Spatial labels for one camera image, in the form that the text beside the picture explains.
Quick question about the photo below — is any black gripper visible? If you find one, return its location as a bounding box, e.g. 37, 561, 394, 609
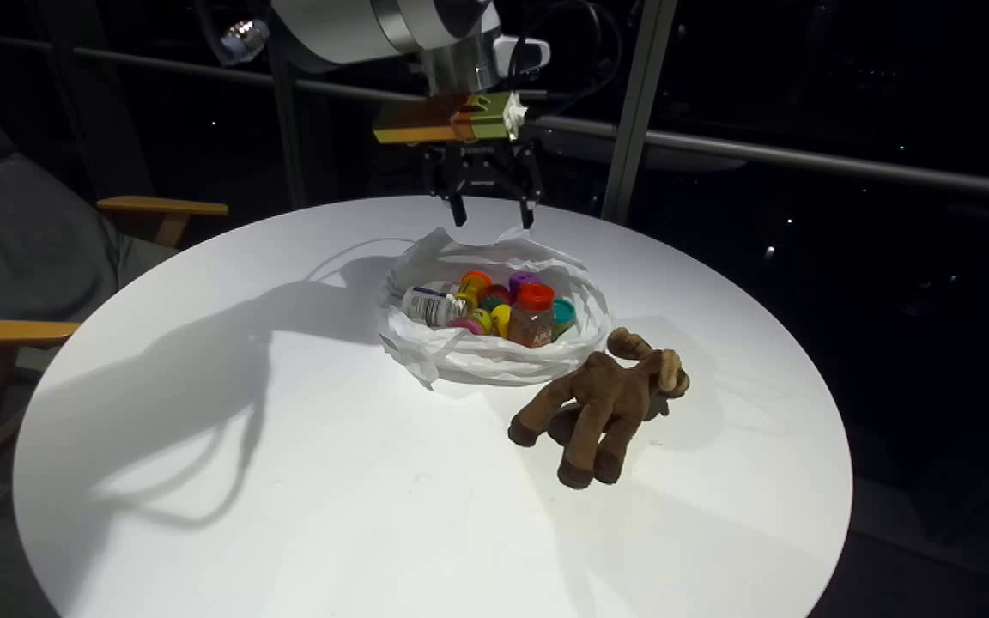
421, 141, 540, 229

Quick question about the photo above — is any purple play-doh tub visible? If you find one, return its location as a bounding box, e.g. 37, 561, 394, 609
510, 271, 540, 292

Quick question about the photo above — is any brown jar orange lid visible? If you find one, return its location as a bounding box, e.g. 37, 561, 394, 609
510, 276, 557, 347

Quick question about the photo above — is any pink lid yellow tub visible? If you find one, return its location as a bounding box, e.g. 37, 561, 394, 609
452, 315, 491, 335

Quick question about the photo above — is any teal lid green tub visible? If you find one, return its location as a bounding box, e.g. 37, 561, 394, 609
550, 298, 578, 335

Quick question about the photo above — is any brown plush toy animal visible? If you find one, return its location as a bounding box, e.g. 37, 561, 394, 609
510, 326, 689, 492

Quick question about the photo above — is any red ball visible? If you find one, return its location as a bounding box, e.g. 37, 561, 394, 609
459, 267, 494, 296

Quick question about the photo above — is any orange lid yellow tub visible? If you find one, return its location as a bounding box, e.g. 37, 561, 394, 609
487, 300, 513, 335

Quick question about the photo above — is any white pill bottle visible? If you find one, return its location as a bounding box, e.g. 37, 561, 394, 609
402, 283, 465, 328

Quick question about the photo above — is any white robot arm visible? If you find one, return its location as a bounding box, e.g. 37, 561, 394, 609
196, 0, 554, 227

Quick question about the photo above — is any white plastic bag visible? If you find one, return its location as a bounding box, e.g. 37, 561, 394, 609
380, 229, 616, 387

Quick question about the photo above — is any wooden chair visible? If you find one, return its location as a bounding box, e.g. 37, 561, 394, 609
0, 186, 233, 524

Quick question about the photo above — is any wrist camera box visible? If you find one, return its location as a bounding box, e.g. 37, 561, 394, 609
373, 93, 528, 145

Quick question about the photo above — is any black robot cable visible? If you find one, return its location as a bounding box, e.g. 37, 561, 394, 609
516, 0, 637, 116

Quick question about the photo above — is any window frame post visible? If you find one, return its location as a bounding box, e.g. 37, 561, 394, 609
602, 0, 680, 221

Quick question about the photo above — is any horizontal window rail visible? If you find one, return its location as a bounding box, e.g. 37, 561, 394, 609
0, 35, 989, 195

